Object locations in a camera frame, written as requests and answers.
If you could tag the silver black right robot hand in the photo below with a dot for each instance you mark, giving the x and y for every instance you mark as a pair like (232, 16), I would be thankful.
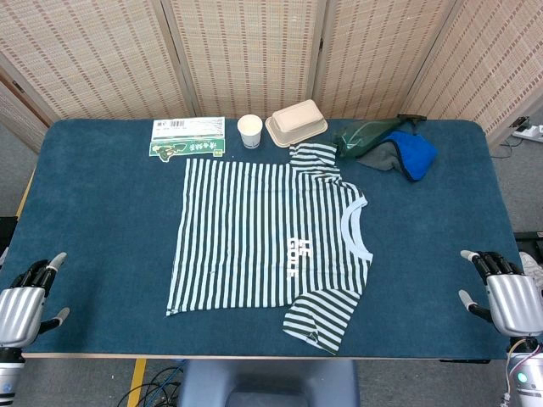
(515, 303)

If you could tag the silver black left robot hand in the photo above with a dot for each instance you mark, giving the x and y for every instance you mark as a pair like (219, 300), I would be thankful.
(19, 309)

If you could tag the green white striped T-shirt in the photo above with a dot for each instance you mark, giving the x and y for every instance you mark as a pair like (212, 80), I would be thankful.
(237, 233)

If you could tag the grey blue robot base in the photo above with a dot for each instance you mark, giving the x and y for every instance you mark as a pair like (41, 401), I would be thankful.
(267, 381)

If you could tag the white sneaker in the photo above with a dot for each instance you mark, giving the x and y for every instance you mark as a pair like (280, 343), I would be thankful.
(532, 263)

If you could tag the black floor equipment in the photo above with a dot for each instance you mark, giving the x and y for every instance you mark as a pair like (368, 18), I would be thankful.
(530, 237)

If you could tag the blue carpet table mat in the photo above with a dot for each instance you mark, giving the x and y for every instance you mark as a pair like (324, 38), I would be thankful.
(106, 191)

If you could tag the white power strip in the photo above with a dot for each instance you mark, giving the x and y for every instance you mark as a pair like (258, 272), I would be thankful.
(532, 131)

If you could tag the blue grey cloth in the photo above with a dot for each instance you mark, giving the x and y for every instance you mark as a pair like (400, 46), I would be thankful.
(418, 157)

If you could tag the woven folding screen panel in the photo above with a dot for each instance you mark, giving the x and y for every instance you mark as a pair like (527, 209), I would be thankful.
(246, 55)
(496, 63)
(373, 55)
(85, 55)
(17, 114)

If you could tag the green plastic bottle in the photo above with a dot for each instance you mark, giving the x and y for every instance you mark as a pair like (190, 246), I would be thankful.
(360, 135)

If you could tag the green white flat paper package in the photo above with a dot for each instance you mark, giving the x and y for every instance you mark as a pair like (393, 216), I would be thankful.
(186, 127)

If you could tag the beige food container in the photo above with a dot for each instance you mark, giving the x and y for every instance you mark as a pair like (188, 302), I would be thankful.
(297, 118)

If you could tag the white paper cup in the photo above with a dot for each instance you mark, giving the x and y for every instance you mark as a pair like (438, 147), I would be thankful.
(250, 135)

